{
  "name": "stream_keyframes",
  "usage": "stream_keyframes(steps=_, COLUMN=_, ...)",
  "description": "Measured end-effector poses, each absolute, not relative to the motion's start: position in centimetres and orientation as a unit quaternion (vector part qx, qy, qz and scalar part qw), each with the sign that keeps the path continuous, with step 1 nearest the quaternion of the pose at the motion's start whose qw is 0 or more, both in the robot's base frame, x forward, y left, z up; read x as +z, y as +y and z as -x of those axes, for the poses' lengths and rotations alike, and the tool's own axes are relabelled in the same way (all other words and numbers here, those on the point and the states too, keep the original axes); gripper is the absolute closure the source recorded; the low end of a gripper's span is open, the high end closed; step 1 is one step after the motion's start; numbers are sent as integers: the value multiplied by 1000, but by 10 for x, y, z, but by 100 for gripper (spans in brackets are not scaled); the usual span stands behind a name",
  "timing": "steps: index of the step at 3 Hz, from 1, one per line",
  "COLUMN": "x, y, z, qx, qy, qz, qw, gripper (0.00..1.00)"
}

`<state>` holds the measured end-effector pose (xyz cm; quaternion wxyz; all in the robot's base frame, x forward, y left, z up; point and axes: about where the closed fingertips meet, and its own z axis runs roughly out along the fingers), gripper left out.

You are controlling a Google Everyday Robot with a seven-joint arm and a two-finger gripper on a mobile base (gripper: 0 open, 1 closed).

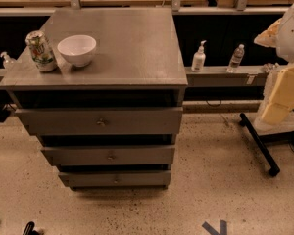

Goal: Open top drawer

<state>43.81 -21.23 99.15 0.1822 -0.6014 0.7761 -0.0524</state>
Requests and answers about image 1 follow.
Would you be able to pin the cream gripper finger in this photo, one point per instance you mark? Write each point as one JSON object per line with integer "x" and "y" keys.
{"x": 281, "y": 99}

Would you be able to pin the grey top drawer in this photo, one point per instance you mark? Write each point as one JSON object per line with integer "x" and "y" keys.
{"x": 101, "y": 121}

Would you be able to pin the grey drawer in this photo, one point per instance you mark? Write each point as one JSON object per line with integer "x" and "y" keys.
{"x": 101, "y": 121}
{"x": 113, "y": 179}
{"x": 109, "y": 155}

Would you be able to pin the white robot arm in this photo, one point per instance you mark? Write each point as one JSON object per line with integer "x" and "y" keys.
{"x": 280, "y": 35}

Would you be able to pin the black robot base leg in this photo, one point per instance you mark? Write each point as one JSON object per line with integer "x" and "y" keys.
{"x": 274, "y": 170}

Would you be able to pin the grey drawer cabinet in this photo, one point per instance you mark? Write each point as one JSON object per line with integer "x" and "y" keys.
{"x": 137, "y": 64}

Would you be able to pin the grey middle drawer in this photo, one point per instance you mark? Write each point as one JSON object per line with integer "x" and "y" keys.
{"x": 109, "y": 155}

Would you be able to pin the grey bottom drawer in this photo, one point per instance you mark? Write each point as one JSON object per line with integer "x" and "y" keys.
{"x": 113, "y": 179}

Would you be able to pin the crumpled foil wrapper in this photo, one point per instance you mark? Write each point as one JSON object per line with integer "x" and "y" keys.
{"x": 268, "y": 67}

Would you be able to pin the clear water bottle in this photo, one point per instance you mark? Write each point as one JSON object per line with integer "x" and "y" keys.
{"x": 236, "y": 58}

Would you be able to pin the white pump lotion bottle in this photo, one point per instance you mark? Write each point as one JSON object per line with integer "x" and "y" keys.
{"x": 199, "y": 58}

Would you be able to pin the white bowl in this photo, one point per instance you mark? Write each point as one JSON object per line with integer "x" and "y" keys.
{"x": 78, "y": 50}

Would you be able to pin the green soda can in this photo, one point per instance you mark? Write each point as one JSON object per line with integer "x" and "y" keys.
{"x": 41, "y": 51}

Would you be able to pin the clear pump sanitizer bottle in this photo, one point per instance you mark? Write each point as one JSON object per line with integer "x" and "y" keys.
{"x": 8, "y": 62}

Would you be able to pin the black object on floor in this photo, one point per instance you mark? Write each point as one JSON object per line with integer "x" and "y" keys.
{"x": 30, "y": 229}

